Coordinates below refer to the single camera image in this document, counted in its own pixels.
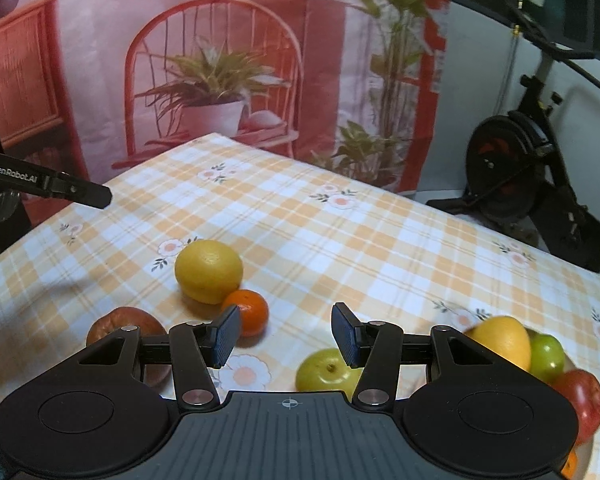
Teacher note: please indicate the beige round plate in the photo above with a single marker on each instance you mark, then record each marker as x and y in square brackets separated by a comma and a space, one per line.
[587, 460]

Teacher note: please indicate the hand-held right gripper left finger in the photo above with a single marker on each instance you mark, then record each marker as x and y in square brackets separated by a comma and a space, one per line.
[227, 335]

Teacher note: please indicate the pointed yellow lemon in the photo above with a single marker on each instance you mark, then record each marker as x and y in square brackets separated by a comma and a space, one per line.
[500, 342]

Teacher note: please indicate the printed backdrop cloth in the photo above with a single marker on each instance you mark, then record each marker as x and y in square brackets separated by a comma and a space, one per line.
[130, 35]

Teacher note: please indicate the yellow-green apple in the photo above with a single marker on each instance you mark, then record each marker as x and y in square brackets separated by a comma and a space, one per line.
[320, 372]

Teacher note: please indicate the dark green apple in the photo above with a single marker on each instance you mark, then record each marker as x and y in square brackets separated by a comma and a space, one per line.
[547, 357]

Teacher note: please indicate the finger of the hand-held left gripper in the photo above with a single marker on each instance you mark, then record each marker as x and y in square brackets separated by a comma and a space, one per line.
[85, 192]

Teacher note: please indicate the round yellow lemon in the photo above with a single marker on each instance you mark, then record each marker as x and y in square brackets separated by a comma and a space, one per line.
[207, 270]

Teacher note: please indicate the dark brownish red apple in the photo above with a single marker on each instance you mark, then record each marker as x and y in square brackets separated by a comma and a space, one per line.
[125, 320]

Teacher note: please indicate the bright red apple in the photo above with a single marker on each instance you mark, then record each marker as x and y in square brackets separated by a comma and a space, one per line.
[582, 400]

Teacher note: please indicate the black exercise bike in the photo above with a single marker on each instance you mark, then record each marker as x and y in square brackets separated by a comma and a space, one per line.
[500, 170]

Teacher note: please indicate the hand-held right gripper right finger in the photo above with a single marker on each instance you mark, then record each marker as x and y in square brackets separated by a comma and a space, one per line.
[345, 335]

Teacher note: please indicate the orange tangerine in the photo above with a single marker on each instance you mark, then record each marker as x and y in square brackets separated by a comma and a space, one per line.
[250, 310]
[571, 465]

